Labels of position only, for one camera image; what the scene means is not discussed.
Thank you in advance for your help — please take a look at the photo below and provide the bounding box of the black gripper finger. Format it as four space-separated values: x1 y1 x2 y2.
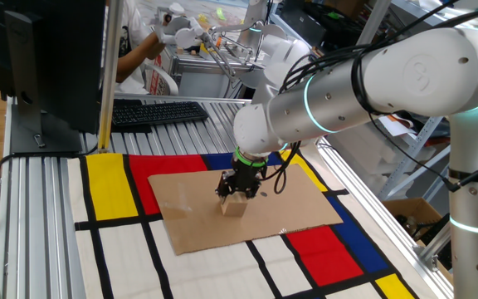
214 172 236 204
241 184 261 201

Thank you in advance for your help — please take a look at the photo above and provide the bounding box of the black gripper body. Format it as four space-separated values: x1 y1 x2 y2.
224 161 269 196

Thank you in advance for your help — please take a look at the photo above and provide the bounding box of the small wooden block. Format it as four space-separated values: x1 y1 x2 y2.
220 193 250 218

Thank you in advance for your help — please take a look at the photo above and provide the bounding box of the bare forearm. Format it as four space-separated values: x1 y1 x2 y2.
116 37 157 84

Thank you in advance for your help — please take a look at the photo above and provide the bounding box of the colour block patterned cloth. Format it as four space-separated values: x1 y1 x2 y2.
67 149 421 299

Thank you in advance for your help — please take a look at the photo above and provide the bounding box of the bare hand of person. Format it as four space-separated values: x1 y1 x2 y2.
145 32 168 60

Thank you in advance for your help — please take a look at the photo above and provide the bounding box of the brown cardboard sheet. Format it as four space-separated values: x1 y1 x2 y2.
147 164 344 256

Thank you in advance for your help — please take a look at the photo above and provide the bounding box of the black keyboard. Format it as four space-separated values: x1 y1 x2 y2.
111 98 210 134

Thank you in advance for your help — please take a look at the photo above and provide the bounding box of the grey metal workbench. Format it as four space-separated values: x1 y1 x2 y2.
170 51 265 100

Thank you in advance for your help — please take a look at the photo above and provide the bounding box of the white foam packing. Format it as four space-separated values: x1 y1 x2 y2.
325 124 398 196

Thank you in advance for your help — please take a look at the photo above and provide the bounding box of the white chair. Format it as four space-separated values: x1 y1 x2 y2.
143 61 181 97

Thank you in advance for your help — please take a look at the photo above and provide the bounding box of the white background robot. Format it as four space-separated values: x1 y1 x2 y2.
238 0 313 105

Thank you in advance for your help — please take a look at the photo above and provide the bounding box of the blue grey shelf rack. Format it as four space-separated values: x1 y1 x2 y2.
378 0 478 203

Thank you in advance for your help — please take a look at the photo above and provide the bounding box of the white teleoperation device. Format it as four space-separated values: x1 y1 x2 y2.
154 2 207 50

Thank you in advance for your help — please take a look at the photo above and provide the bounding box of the white orange paper sheet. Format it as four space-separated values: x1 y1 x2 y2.
378 114 417 138

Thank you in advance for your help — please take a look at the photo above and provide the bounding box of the open cardboard box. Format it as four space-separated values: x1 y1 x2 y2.
382 197 443 244

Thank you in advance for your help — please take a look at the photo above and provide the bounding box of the black equipment case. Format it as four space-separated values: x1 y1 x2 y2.
270 0 373 55

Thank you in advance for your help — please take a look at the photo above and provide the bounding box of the person in white shirt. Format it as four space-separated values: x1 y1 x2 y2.
114 0 153 96

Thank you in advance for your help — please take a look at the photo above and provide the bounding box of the black crate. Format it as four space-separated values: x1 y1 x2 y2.
419 212 454 261

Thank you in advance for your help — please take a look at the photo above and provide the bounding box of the black computer monitor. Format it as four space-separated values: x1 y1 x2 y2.
0 0 107 155

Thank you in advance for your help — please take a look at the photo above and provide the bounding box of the aluminium table edge rail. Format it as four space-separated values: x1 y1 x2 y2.
315 139 456 299

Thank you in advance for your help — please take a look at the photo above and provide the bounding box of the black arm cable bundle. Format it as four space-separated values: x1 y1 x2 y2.
261 0 478 195

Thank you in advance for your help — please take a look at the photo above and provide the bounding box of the aluminium frame strut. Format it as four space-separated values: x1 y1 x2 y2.
413 222 452 272

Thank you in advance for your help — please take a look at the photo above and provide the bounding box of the slanted aluminium post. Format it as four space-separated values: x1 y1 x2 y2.
354 0 393 47

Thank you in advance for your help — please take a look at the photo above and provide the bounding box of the black monitor power cable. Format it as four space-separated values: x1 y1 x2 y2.
0 143 100 254

